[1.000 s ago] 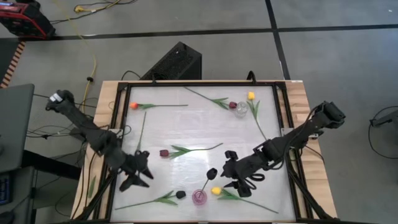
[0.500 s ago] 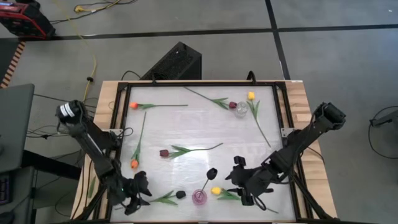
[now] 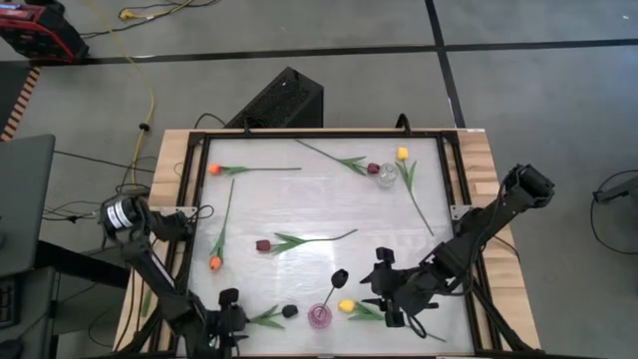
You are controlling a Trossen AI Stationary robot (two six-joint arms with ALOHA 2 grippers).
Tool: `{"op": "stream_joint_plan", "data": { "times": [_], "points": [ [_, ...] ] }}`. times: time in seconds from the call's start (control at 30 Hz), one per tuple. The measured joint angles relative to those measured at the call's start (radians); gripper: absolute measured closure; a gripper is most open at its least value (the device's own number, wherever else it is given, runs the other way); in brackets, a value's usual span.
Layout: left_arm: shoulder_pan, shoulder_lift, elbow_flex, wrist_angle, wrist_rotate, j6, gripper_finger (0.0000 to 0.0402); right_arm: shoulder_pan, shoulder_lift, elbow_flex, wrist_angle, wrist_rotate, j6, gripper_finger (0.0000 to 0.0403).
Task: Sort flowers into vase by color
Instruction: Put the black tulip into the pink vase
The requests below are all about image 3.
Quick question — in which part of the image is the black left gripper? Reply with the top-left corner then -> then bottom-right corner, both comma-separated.
216,287 -> 251,358

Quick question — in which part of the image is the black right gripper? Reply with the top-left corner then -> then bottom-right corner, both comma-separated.
359,246 -> 426,329

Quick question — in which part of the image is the yellow artificial tulip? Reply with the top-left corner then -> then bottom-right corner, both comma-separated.
396,146 -> 436,237
337,298 -> 448,344

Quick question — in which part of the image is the black artificial tulip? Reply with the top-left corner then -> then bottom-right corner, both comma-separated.
321,268 -> 350,310
247,303 -> 300,331

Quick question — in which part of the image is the orange artificial tulip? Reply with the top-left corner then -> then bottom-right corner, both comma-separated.
206,163 -> 303,177
207,178 -> 236,272

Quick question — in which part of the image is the dark red artificial tulip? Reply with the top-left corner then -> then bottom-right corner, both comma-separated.
294,139 -> 382,177
255,228 -> 359,256

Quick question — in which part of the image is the pink glass vase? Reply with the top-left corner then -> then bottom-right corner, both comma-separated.
307,302 -> 334,330

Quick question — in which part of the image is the clear glass vase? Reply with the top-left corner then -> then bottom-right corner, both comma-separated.
376,162 -> 400,190

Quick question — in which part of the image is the green fallen leaf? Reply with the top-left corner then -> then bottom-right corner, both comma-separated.
140,281 -> 155,319

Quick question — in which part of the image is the white table mat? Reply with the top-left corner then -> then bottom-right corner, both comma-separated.
176,137 -> 475,356

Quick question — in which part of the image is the black perforated metal box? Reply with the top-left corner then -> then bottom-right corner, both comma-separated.
223,66 -> 325,130

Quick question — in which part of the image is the grey desk top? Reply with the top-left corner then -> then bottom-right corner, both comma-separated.
0,133 -> 57,278

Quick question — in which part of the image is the grey stand foot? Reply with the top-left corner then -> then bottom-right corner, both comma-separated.
592,175 -> 638,205

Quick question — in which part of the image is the red and black machine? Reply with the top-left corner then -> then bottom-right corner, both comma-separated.
0,0 -> 91,65

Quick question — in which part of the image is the black metal table frame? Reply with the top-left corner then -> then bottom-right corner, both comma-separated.
112,129 -> 542,359

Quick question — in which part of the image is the black cable loop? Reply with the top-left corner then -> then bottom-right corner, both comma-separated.
192,112 -> 228,131

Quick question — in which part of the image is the thin black floor cable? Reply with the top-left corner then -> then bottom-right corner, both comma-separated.
53,149 -> 157,175

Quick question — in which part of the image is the black looped floor cable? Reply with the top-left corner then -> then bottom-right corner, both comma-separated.
589,169 -> 638,256

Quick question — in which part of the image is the long yellow floor cable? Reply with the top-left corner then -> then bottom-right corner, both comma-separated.
84,0 -> 157,186

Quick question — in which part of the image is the yellow cable with plug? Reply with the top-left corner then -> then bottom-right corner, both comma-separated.
118,0 -> 194,22

